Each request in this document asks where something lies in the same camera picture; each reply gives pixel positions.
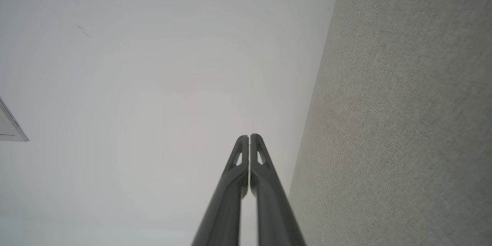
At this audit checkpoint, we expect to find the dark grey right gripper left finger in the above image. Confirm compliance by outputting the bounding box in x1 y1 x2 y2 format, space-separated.
191 135 249 246

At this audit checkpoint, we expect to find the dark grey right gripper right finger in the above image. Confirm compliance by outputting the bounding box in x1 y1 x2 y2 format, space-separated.
250 134 307 246

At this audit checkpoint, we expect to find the white wall fixture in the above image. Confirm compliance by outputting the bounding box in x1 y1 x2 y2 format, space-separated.
0 98 30 142

